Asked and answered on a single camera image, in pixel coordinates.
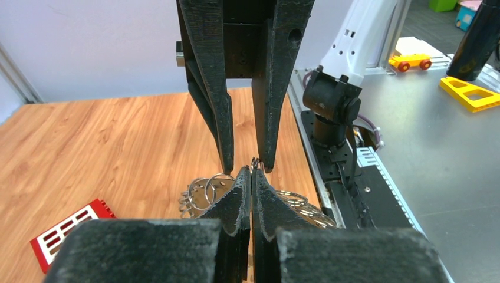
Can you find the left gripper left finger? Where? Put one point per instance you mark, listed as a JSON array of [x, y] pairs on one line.
[[210, 248]]

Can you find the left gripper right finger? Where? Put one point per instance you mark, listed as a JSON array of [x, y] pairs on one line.
[[288, 248]]

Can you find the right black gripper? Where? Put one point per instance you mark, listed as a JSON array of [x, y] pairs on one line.
[[241, 39]]

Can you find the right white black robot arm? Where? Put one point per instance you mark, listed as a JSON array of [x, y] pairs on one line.
[[333, 88]]

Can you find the red white window brick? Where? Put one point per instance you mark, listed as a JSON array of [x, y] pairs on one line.
[[47, 244]]

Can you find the yellow toy car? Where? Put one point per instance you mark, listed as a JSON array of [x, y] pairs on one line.
[[405, 62]]

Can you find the grey slotted cable duct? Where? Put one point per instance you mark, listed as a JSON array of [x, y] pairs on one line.
[[367, 156]]

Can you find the black cylindrical post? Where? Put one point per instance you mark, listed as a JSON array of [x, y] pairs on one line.
[[480, 21]]

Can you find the yellow plastic frame piece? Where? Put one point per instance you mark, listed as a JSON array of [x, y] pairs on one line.
[[472, 97]]

